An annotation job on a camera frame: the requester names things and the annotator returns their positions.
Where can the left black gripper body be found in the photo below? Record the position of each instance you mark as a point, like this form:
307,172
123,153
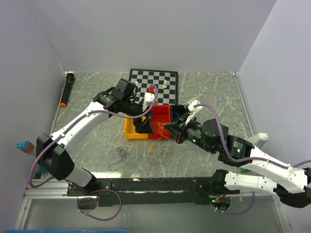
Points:
131,108

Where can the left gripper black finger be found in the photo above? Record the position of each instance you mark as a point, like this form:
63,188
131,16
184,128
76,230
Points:
147,124
141,125

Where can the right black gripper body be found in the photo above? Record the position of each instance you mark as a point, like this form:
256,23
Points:
191,131

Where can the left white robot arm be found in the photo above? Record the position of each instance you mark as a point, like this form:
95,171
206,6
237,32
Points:
53,151

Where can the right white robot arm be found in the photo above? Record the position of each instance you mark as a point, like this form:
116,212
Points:
277,178

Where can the yellow plastic bin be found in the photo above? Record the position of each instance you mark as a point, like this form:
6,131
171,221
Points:
129,131

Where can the black plastic bin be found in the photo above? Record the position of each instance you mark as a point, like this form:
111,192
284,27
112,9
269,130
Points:
179,114

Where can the red plastic bin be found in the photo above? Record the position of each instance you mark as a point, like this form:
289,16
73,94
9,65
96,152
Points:
161,116

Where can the white chess pawn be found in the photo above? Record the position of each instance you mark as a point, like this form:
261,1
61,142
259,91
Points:
165,84

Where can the black white chessboard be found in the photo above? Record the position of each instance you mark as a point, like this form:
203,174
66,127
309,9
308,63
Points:
167,96

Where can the green small toy block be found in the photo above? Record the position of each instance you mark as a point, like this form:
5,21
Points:
243,170

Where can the white tilted stand device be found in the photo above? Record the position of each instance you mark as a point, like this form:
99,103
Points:
258,140

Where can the black marker orange cap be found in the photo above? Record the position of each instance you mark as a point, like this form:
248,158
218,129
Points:
69,82

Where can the blue white brick stack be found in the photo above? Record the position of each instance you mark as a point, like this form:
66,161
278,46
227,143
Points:
42,170

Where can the blue brown toy block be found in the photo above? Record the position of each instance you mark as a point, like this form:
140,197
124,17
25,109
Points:
26,147

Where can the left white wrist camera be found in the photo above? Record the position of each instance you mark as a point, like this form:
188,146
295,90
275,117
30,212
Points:
149,98

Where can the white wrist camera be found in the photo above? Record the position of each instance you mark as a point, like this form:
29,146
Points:
149,98
190,106

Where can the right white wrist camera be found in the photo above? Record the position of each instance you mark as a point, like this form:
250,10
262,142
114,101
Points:
190,106

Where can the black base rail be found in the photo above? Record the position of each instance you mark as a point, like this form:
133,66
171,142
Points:
196,190

